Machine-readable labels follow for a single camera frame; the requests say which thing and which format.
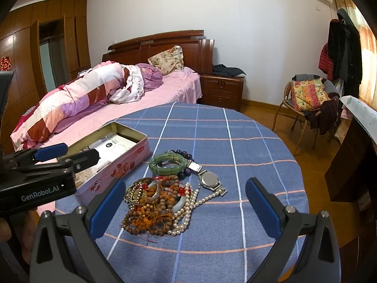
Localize green jade bead bracelet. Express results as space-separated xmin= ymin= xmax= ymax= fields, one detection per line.
xmin=148 ymin=151 xmax=187 ymax=176

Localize brown wooden bead mala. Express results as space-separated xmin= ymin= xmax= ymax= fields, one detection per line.
xmin=121 ymin=175 xmax=190 ymax=236

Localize dark purple bead bracelet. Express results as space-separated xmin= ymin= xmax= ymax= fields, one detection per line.
xmin=168 ymin=149 xmax=194 ymax=180

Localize white pearl necklace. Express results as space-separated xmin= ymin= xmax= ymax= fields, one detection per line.
xmin=167 ymin=182 xmax=221 ymax=237

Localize silver wrist watch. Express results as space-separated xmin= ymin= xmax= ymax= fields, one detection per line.
xmin=187 ymin=160 xmax=227 ymax=196

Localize pale jade bangle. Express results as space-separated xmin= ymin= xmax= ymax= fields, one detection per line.
xmin=146 ymin=178 xmax=187 ymax=213

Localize person's left hand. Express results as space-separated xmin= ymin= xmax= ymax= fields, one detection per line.
xmin=1 ymin=209 xmax=39 ymax=264

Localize pink metal tin box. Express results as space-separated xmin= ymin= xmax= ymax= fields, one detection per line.
xmin=67 ymin=121 xmax=150 ymax=206

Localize patchwork pink quilt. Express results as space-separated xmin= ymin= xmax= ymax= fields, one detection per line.
xmin=10 ymin=61 xmax=144 ymax=151

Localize dark wooden cabinet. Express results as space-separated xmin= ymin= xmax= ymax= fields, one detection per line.
xmin=323 ymin=95 xmax=377 ymax=212

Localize red double happiness sticker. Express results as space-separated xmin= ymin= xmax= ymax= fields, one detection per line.
xmin=0 ymin=56 xmax=12 ymax=71

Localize purple garment on bed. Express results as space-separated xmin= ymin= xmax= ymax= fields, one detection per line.
xmin=136 ymin=63 xmax=163 ymax=91

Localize wooden wardrobe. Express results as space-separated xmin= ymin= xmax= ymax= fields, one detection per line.
xmin=1 ymin=0 xmax=90 ymax=153

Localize blue plaid tablecloth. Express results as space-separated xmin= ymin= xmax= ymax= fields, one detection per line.
xmin=97 ymin=103 xmax=309 ymax=282

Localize pink bed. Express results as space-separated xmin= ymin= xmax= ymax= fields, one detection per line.
xmin=9 ymin=67 xmax=203 ymax=216

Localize floral pillow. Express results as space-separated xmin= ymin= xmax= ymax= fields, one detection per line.
xmin=148 ymin=45 xmax=184 ymax=75

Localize wooden headboard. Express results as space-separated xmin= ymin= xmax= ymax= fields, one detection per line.
xmin=101 ymin=29 xmax=215 ymax=75

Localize wooden nightstand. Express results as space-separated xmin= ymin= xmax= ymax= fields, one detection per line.
xmin=199 ymin=74 xmax=244 ymax=111

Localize rattan chair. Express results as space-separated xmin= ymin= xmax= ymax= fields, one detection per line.
xmin=272 ymin=74 xmax=340 ymax=154

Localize dark clothes on nightstand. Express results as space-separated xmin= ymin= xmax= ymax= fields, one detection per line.
xmin=212 ymin=64 xmax=246 ymax=77

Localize colourful patchwork cushion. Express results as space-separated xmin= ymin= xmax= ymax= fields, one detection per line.
xmin=291 ymin=78 xmax=330 ymax=112

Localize hanging dark coats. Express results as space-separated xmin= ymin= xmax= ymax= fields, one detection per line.
xmin=318 ymin=8 xmax=362 ymax=98

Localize orange curtain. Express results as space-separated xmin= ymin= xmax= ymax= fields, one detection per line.
xmin=334 ymin=0 xmax=376 ymax=109

